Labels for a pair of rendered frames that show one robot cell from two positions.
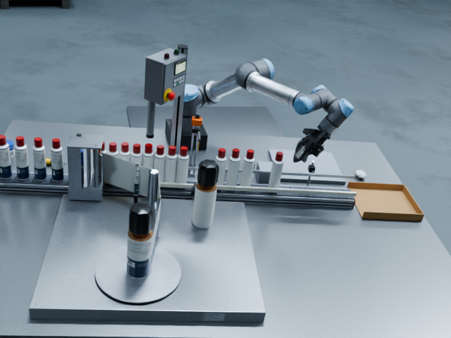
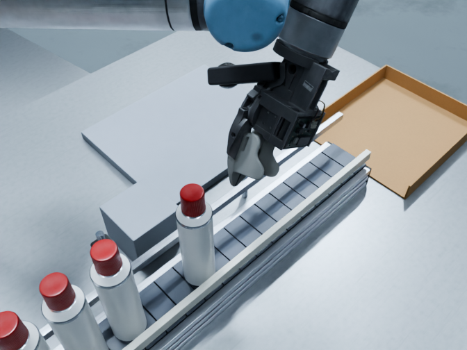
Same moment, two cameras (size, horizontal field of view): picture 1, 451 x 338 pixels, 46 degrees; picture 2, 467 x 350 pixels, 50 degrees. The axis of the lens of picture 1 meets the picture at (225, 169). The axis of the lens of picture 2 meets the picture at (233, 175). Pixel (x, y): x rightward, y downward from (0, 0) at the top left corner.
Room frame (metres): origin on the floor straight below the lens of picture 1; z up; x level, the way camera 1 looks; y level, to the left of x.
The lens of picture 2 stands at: (1.77, -0.04, 1.58)
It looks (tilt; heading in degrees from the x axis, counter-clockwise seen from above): 48 degrees down; 325
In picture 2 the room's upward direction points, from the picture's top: straight up
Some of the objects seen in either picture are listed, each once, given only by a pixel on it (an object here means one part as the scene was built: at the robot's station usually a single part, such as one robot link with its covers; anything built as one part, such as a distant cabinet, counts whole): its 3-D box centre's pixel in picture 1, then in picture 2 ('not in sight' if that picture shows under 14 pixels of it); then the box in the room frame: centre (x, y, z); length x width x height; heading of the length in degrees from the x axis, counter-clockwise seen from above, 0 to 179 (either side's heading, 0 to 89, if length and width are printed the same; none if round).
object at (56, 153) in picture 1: (57, 159); not in sight; (2.00, 0.74, 0.98); 0.05 x 0.05 x 0.20
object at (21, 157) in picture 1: (21, 157); not in sight; (1.97, 0.89, 0.98); 0.05 x 0.05 x 0.20
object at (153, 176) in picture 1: (152, 190); not in sight; (1.88, 0.29, 0.97); 0.05 x 0.05 x 0.19
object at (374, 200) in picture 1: (384, 200); (395, 124); (2.24, -0.80, 0.85); 0.30 x 0.26 x 0.04; 99
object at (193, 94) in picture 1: (188, 98); not in sight; (2.61, 0.25, 1.08); 0.13 x 0.12 x 0.14; 139
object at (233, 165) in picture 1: (233, 169); (74, 324); (2.13, -0.04, 0.98); 0.05 x 0.05 x 0.20
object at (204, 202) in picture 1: (205, 194); not in sight; (1.82, 0.07, 1.03); 0.09 x 0.09 x 0.30
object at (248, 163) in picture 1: (247, 170); (118, 292); (2.14, -0.10, 0.98); 0.05 x 0.05 x 0.20
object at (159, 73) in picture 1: (166, 76); not in sight; (2.15, 0.31, 1.38); 0.17 x 0.10 x 0.19; 154
